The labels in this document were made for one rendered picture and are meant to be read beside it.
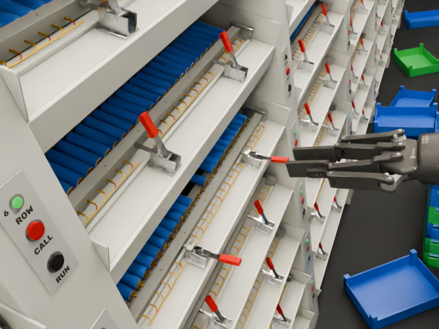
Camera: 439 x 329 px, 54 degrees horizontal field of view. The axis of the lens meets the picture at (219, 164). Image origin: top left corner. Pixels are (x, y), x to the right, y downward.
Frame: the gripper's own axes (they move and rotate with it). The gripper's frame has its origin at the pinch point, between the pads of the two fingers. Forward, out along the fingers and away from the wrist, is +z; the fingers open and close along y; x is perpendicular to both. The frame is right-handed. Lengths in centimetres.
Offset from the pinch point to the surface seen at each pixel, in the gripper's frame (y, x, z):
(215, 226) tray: 8.7, 7.7, 17.3
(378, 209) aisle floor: -96, 100, 17
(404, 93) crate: -197, 97, 16
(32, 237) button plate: 39.6, -22.1, 9.3
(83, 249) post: 35.5, -16.1, 10.9
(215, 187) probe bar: 2.1, 4.0, 19.0
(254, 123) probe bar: -19.9, 3.9, 19.4
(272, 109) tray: -26.0, 4.2, 17.3
